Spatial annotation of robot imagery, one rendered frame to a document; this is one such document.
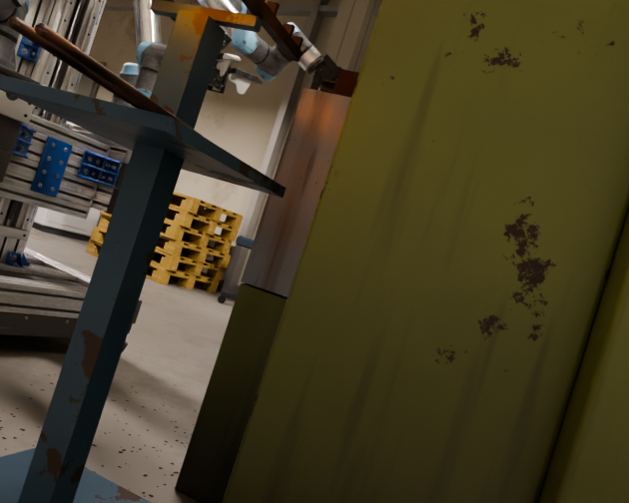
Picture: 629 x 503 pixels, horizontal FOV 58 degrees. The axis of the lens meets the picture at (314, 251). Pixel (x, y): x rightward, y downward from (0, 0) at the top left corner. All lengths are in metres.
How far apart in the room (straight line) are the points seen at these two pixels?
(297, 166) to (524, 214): 0.54
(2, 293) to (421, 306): 1.34
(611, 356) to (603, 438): 0.10
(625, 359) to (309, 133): 0.76
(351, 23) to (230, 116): 1.61
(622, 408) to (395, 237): 0.38
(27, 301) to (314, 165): 1.07
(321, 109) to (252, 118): 4.72
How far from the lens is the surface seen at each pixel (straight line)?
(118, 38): 8.06
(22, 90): 0.92
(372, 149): 0.91
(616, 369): 0.78
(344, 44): 5.42
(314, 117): 1.25
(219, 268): 5.27
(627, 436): 0.79
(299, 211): 1.21
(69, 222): 6.62
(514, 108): 0.92
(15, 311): 1.93
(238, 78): 1.67
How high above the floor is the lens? 0.56
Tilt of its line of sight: 1 degrees up
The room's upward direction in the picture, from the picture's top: 18 degrees clockwise
